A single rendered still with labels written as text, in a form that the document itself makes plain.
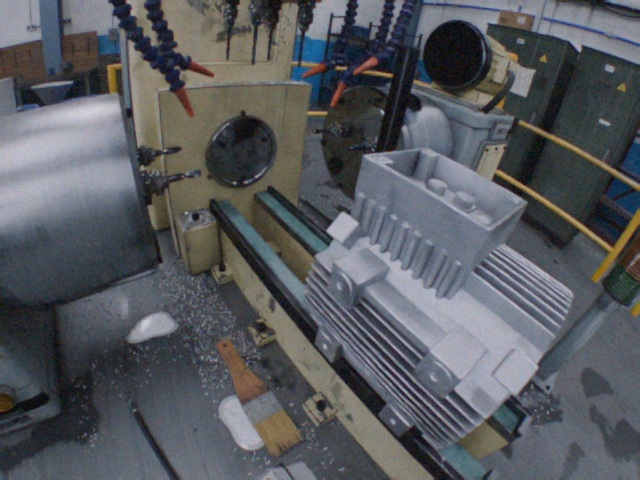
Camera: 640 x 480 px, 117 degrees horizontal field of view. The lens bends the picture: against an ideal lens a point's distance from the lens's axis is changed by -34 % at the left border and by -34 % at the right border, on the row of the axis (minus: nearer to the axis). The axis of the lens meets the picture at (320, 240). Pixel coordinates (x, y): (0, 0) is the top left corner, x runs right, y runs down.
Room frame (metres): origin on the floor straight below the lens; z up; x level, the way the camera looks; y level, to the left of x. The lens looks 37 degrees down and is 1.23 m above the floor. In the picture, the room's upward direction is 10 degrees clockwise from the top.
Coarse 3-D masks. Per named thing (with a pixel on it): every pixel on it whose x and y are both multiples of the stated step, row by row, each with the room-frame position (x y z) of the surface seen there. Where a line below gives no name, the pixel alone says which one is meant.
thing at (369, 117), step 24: (360, 96) 0.61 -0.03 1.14; (384, 96) 0.57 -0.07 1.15; (336, 120) 0.64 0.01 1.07; (360, 120) 0.59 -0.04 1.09; (408, 120) 0.54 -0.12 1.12; (432, 120) 0.60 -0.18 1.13; (336, 144) 0.64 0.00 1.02; (360, 144) 0.59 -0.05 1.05; (408, 144) 0.52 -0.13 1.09; (432, 144) 0.57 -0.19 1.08; (336, 168) 0.62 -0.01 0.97
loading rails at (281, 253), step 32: (224, 224) 0.42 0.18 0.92; (256, 224) 0.53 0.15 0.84; (288, 224) 0.45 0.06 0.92; (224, 256) 0.42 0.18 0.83; (256, 256) 0.33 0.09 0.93; (288, 256) 0.44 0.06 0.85; (256, 288) 0.32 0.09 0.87; (288, 288) 0.29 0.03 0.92; (288, 320) 0.26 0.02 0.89; (288, 352) 0.25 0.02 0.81; (320, 352) 0.20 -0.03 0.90; (320, 384) 0.19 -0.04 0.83; (352, 384) 0.16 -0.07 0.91; (320, 416) 0.15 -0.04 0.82; (352, 416) 0.15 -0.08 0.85; (512, 416) 0.12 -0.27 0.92; (384, 448) 0.10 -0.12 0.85; (416, 448) 0.09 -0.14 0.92; (448, 448) 0.09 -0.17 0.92; (480, 448) 0.10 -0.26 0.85
